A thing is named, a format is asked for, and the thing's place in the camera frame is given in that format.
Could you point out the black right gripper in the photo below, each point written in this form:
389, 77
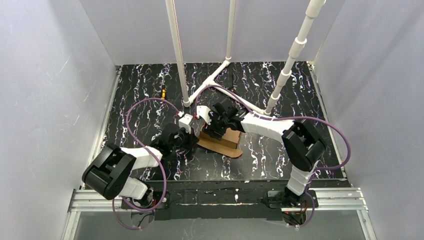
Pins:
214, 128

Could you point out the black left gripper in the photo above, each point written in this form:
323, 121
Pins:
189, 139

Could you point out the brown cardboard box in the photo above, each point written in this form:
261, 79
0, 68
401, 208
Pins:
227, 146

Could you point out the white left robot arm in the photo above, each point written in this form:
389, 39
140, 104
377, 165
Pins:
109, 173

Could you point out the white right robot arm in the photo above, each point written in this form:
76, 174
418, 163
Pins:
302, 142

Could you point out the orange yellow black screwdriver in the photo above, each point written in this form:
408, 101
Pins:
163, 94

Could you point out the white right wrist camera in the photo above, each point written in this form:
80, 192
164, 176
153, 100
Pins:
202, 112

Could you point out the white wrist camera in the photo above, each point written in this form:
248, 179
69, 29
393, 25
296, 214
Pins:
185, 122
202, 112

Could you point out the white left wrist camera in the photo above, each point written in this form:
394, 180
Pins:
185, 122

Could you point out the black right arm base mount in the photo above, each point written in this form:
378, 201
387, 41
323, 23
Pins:
276, 199

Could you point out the aluminium rail frame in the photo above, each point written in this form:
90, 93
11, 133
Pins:
204, 187

